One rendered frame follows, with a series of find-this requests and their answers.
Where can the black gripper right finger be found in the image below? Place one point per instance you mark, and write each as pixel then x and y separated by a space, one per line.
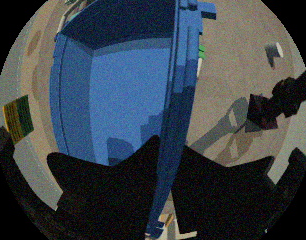
pixel 201 186

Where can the green plastic tray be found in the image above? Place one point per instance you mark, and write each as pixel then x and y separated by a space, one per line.
pixel 201 52

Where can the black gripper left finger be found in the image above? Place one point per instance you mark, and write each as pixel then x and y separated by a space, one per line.
pixel 128 185

